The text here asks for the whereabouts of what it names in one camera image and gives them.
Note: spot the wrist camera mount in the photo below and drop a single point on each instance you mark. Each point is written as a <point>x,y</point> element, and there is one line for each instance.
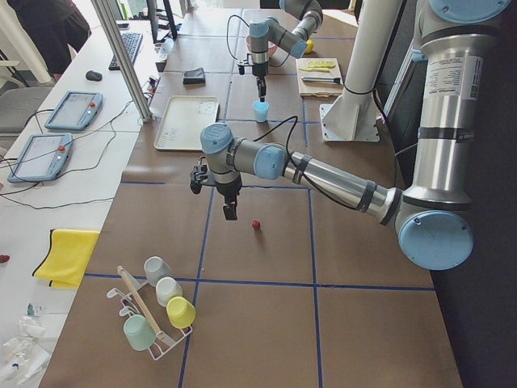
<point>242,64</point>
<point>199,176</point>

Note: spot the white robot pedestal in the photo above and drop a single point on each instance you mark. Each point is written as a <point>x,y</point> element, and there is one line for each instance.
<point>352,116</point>

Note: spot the lemon near board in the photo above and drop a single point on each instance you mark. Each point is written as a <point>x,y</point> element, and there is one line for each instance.
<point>309,46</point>

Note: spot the person in black shorts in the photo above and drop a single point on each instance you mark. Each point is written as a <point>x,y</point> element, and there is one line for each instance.
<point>55,27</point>

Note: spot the teach pendant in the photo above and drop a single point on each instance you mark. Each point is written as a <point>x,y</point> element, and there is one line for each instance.
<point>42,158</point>
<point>75,111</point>

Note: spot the grey folded cloth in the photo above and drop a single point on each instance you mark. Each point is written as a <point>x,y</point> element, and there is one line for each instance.
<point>194,77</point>

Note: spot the upper teach pendant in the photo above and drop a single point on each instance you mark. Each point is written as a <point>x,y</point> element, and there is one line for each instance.
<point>75,111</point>

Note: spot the aluminium frame post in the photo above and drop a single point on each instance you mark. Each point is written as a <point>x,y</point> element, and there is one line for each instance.
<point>126,67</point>

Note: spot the pink bowl of ice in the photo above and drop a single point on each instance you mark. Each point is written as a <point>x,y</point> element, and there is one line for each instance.
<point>271,47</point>

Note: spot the wooden cutting board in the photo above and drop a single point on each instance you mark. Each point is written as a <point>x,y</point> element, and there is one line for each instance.
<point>318,90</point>

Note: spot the light blue cup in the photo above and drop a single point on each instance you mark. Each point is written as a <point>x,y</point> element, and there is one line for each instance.
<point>261,109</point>

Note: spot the grey cup on rack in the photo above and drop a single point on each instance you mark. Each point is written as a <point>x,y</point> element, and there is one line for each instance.
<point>155,269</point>

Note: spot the yellow towel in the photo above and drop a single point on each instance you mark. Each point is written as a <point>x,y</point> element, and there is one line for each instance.
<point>67,258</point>

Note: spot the lower teach pendant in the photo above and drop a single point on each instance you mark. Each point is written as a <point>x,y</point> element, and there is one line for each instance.
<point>42,158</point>

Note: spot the yellow plastic knife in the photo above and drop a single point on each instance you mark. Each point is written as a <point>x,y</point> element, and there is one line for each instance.
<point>319,70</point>

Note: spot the cream bear tray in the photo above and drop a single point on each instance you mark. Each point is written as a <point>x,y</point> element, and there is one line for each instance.
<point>184,118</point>

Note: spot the green cup on rack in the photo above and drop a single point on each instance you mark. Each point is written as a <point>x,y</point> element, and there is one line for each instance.
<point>139,332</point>

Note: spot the white wire cup rack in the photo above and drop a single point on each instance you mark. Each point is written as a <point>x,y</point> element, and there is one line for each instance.
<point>132,303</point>

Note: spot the lemon slices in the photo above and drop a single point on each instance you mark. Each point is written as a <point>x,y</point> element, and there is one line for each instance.
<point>321,64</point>

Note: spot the black keyboard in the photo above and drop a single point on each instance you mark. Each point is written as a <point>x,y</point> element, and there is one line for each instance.
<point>132,42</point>

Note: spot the white cup on rack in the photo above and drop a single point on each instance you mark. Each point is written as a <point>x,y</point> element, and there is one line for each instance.
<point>167,288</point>

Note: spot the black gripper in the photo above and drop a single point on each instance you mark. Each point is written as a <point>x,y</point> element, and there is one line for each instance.
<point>259,69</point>
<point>228,189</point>

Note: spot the black computer mouse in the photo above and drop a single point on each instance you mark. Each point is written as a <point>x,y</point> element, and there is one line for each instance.
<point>92,75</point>

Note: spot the crumpled white plastic wrap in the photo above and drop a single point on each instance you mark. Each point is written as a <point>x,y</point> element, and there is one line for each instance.
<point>23,356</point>

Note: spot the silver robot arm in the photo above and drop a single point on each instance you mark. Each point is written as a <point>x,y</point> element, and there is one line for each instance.
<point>294,43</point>
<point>453,36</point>

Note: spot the yellow cup on rack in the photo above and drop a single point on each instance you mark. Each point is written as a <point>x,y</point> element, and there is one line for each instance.
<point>180,312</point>

